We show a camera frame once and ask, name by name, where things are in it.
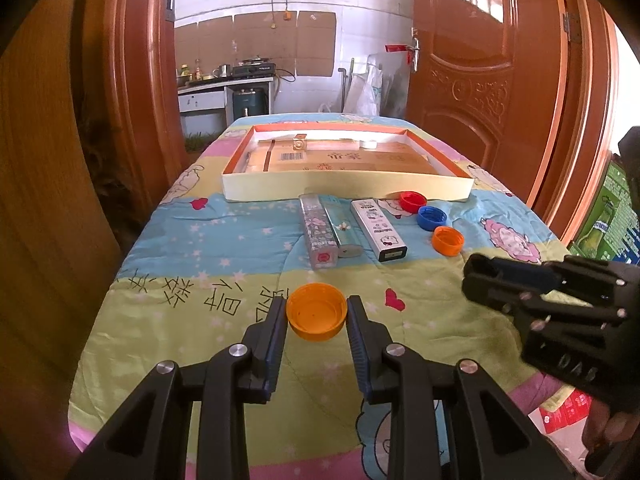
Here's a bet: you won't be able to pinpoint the white cartoon lighter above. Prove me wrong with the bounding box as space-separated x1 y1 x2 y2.
350 199 408 263

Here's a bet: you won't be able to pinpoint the cardboard wall sheets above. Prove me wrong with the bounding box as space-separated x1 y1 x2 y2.
174 10 337 78

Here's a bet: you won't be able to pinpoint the red bottle cap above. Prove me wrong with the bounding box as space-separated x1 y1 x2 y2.
398 190 427 214

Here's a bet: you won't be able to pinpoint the orange wooden door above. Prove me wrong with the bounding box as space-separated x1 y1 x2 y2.
406 0 571 196

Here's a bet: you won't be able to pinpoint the small orange bottle cap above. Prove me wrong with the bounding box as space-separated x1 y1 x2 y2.
431 226 465 256

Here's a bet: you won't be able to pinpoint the large white sack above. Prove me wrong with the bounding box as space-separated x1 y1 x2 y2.
350 55 386 116

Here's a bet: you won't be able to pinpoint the blue bottle cap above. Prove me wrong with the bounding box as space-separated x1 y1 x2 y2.
417 205 447 231

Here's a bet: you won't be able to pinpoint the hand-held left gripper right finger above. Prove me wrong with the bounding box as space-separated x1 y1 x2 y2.
346 295 576 480

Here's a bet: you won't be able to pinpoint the large orange bottle cap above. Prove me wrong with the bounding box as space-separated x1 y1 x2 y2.
286 283 348 342

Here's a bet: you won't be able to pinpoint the teal lighter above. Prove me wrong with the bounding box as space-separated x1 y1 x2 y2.
320 196 362 261

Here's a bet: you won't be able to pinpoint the orange wooden door frame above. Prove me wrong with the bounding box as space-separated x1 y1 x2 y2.
107 0 621 241

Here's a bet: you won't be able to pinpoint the grey metal pole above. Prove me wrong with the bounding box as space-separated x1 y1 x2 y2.
337 57 356 113

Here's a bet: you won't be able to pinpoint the black gas stove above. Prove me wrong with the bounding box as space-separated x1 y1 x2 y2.
232 60 277 78

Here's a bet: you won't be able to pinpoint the green plant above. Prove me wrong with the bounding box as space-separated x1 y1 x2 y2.
185 130 216 151

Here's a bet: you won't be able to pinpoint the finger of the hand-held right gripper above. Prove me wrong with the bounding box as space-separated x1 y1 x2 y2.
464 253 640 311
461 279 629 346

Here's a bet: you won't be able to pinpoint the white kitchen counter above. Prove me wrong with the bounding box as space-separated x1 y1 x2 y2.
177 75 276 131

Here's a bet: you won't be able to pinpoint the orange-rimmed white box tray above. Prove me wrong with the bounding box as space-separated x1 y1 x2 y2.
221 122 474 203

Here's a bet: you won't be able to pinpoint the printed cartoon blanket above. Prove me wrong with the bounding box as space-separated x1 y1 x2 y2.
67 112 596 480

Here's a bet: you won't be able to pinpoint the brown wooden panel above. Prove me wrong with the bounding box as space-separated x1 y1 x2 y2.
0 0 121 480

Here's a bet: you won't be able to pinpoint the clear floral lighter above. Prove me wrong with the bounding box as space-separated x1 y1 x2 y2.
299 193 336 269

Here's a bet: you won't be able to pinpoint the red packet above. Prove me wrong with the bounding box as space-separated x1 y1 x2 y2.
539 390 593 433

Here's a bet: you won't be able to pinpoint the metal door hinge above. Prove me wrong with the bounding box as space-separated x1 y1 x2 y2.
562 10 581 43

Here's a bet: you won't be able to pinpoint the person's right hand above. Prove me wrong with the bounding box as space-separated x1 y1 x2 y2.
582 399 640 454

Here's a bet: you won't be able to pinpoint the green printed carton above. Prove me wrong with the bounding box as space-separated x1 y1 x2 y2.
570 155 640 261

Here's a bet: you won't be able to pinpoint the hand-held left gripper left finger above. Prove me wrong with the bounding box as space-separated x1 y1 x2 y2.
67 296 290 480

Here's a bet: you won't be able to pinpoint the dark green air fryer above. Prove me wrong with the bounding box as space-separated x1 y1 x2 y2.
232 87 268 122

